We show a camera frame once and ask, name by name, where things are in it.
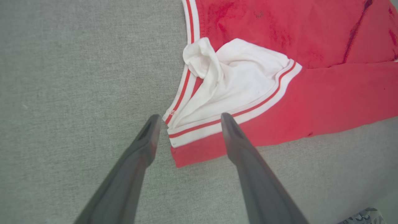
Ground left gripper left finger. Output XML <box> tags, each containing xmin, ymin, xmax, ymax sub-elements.
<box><xmin>73</xmin><ymin>114</ymin><xmax>162</xmax><ymax>224</ymax></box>

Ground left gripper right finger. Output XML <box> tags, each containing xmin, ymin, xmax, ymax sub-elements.
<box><xmin>220</xmin><ymin>112</ymin><xmax>309</xmax><ymax>224</ymax></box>

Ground red and white garment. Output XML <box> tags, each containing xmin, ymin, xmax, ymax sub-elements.
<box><xmin>162</xmin><ymin>0</ymin><xmax>398</xmax><ymax>169</ymax></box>

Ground grey patterned object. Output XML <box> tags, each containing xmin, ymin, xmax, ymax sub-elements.
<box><xmin>338</xmin><ymin>208</ymin><xmax>386</xmax><ymax>224</ymax></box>

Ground grey fabric sofa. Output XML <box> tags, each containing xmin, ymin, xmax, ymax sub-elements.
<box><xmin>0</xmin><ymin>0</ymin><xmax>398</xmax><ymax>224</ymax></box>

